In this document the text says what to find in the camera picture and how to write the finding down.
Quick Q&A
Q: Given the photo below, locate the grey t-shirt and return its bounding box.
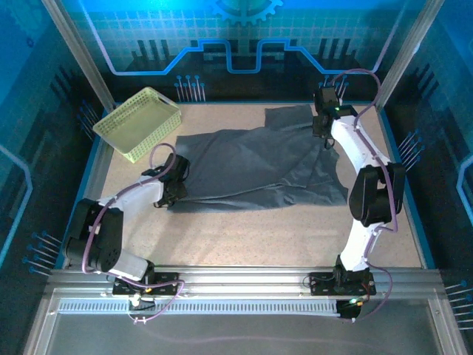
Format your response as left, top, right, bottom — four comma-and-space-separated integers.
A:
166, 104, 350, 214

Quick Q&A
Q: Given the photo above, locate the green plastic basket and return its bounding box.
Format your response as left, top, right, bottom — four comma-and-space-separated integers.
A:
92, 87, 183, 163

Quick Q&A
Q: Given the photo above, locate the black controller box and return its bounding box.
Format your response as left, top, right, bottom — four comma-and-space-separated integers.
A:
338, 299, 365, 322
128, 295, 156, 321

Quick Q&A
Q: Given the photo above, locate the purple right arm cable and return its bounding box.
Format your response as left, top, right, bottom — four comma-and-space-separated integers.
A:
328, 69, 399, 325

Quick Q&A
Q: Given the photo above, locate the aluminium frame post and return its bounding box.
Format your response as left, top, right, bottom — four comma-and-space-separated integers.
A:
40, 0, 118, 110
372, 0, 443, 110

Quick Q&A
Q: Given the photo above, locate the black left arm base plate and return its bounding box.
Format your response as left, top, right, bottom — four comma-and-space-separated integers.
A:
112, 271, 181, 297

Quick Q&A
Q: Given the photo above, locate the aluminium mounting rail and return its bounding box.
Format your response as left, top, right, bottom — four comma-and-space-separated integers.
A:
46, 266, 444, 299

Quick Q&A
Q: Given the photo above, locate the slotted grey cable duct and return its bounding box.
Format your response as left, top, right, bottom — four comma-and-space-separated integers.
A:
58, 298, 343, 317

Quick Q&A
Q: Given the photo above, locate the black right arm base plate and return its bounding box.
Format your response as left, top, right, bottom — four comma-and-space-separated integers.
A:
308, 271, 377, 297

